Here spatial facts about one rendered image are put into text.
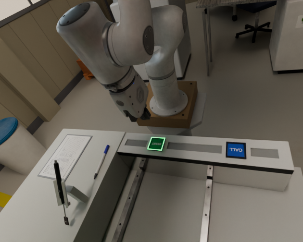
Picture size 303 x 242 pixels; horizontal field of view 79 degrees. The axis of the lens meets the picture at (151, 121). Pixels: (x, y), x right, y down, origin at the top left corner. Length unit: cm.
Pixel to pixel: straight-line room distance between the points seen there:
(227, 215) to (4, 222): 73
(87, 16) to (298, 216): 72
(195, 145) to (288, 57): 193
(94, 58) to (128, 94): 12
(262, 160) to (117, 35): 50
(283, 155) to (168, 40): 49
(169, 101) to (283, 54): 175
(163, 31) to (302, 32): 183
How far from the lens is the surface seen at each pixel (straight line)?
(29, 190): 85
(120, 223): 71
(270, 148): 64
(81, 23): 34
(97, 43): 35
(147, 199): 74
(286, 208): 72
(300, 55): 245
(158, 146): 65
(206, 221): 65
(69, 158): 81
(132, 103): 45
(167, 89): 78
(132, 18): 32
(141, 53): 33
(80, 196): 64
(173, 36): 65
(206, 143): 64
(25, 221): 79
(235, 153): 61
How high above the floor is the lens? 148
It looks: 43 degrees down
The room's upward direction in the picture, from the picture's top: 23 degrees counter-clockwise
